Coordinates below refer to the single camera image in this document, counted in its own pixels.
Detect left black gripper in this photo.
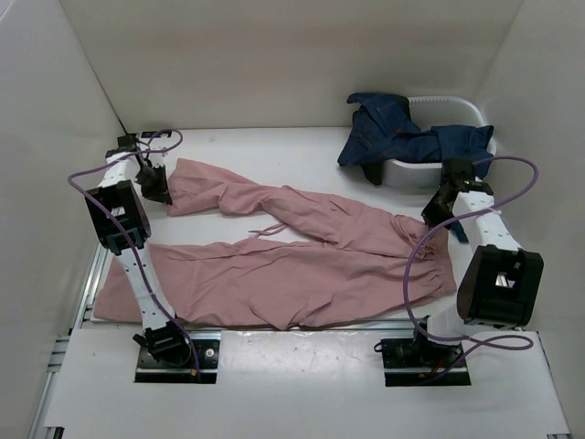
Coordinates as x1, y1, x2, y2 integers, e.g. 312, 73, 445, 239
134, 164, 173, 205

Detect pink trousers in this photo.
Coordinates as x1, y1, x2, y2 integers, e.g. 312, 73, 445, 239
93, 156, 457, 330

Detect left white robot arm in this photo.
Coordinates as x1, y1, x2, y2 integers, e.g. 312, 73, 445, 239
84, 131, 198, 369

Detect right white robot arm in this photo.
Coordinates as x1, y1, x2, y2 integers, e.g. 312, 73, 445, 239
410, 158, 544, 366

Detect dark blue jeans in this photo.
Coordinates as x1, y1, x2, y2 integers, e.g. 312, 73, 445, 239
336, 91, 495, 184

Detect white plastic basket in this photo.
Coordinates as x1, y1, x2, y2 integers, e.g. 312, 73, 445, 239
383, 96, 497, 191

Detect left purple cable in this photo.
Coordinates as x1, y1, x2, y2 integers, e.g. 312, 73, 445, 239
67, 129, 202, 367

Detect purple cable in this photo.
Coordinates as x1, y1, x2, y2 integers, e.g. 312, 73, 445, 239
67, 129, 202, 367
404, 155, 541, 380

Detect aluminium left rail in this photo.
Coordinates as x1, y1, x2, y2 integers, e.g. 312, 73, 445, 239
69, 246, 108, 334

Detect aluminium rail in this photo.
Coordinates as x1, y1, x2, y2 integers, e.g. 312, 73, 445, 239
47, 316, 524, 372
69, 246, 108, 334

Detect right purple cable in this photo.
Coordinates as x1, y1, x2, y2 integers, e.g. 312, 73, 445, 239
404, 155, 541, 380

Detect aluminium front rail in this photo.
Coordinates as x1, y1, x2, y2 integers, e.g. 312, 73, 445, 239
47, 316, 524, 372

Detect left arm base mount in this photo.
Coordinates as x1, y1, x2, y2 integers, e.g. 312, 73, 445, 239
134, 330, 221, 384

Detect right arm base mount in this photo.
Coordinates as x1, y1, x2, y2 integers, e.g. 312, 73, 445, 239
373, 338, 472, 388

